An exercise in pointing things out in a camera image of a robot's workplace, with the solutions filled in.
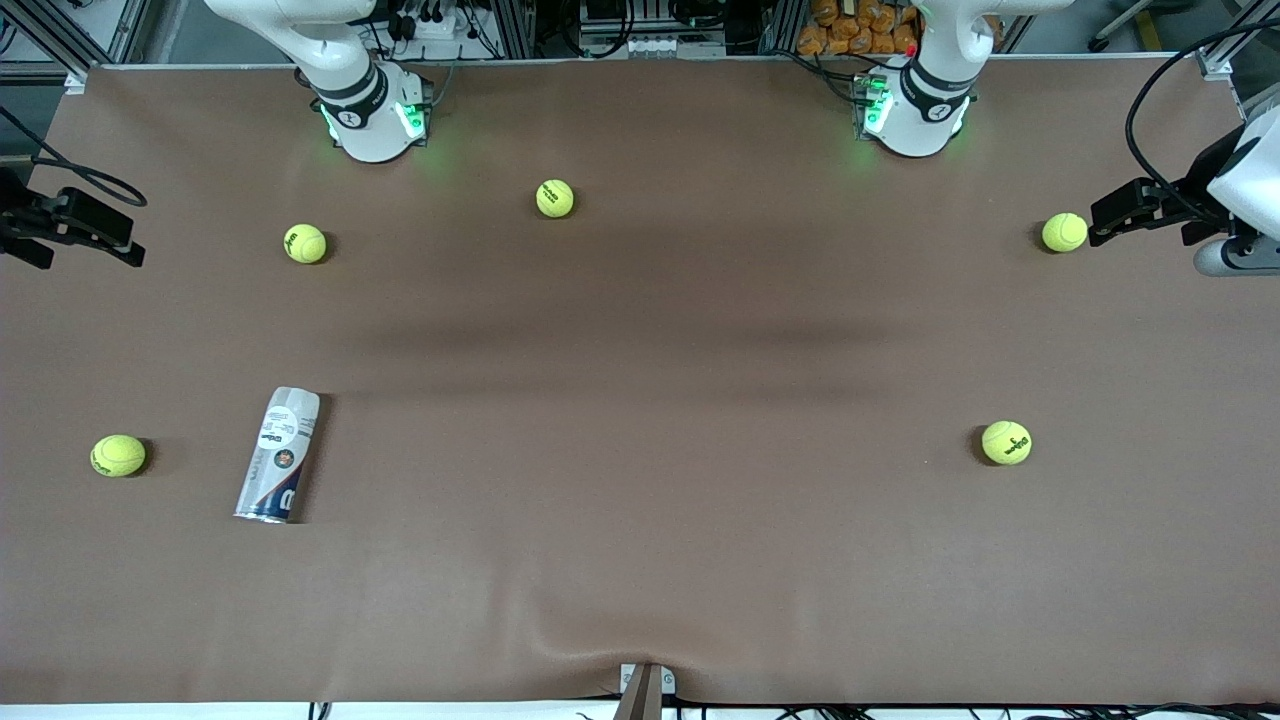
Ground clear white tennis ball can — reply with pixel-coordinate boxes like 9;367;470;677
233;386;322;525

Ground orange packaged goods pile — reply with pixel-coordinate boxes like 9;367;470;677
797;0;921;57

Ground white power strip with plugs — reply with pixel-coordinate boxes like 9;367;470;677
385;8;481;46

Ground long white power strip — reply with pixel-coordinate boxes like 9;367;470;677
578;30;728;59

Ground brown table mat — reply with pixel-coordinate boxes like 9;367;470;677
0;55;1280;706

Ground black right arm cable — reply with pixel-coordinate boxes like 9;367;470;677
0;104;149;208

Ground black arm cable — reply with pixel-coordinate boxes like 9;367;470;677
0;104;149;208
1124;20;1280;229

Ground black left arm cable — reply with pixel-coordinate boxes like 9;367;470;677
1124;20;1280;229

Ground aluminium frame strut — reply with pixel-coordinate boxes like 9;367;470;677
0;0;96;94
1195;0;1280;81

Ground metal table clamp bracket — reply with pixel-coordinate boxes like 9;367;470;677
618;662;677;720

